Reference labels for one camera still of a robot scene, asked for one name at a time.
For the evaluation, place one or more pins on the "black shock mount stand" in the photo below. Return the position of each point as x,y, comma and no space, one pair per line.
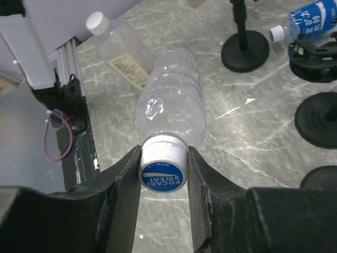
313,63

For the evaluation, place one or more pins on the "black glitter microphone stand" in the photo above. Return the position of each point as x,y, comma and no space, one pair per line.
315,120

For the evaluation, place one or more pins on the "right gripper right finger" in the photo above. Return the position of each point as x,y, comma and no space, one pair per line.
206,189

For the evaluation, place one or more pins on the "black purple microphone stand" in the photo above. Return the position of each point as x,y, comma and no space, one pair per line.
324,177

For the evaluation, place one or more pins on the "clear white-capped tea bottle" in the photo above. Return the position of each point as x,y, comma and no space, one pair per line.
119,45

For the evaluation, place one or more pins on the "blue label water bottle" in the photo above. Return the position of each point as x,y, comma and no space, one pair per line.
313,19

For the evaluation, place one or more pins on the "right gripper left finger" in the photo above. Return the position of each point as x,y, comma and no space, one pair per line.
100,214

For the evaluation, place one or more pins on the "clear Pocari bottle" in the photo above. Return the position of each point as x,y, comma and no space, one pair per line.
172,101

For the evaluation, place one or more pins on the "black empty clip stand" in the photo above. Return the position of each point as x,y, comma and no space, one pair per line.
246,50

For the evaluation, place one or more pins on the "white blue Pocari cap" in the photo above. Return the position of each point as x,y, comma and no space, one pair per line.
164,163

